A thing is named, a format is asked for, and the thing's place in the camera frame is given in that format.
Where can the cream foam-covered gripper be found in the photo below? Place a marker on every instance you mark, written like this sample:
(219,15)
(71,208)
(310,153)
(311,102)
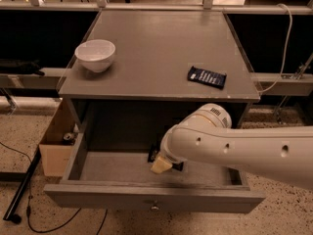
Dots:
(168,153)

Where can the brown rxbar chocolate wrapper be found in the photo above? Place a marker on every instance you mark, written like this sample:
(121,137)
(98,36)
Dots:
(152,156)

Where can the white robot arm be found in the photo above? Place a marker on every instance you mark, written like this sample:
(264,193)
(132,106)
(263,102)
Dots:
(283,154)

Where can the round metal drawer knob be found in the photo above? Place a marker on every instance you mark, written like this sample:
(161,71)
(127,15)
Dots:
(154,208)

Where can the open grey top drawer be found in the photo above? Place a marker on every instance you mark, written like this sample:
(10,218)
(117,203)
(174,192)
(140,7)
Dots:
(124,181)

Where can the grey wooden cabinet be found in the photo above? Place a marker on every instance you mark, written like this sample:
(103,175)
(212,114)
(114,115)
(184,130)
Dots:
(146,91)

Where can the metal can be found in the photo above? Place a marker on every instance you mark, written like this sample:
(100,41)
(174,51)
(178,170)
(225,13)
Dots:
(69,138)

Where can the dark blue snack bar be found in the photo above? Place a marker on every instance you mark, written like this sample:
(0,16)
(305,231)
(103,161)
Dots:
(207,77)

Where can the cardboard box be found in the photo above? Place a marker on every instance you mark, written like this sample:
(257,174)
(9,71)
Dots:
(54,152)

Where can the white ceramic bowl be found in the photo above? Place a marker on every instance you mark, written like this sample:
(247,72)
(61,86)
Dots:
(95,55)

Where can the black metal floor bar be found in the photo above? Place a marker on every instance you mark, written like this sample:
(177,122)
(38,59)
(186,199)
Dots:
(24,181)

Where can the black bag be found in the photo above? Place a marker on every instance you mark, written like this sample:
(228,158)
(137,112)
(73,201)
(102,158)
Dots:
(20,67)

